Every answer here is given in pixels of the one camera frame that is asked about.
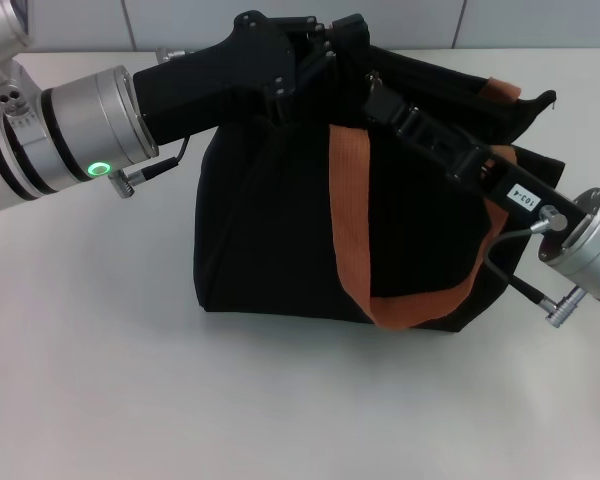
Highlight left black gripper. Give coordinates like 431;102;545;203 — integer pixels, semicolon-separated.
132;10;372;147

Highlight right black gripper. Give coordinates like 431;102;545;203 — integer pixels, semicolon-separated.
361;87;587;229

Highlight black food bag orange handles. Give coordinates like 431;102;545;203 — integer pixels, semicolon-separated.
192;42;566;334

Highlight right gripper grey cable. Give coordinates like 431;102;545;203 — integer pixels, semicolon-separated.
484;205;589;329

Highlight gripper grey cable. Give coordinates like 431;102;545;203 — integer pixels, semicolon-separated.
107;134;191;187
484;205;589;329

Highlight left gripper grey cable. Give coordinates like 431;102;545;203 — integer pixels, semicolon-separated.
107;134;191;187

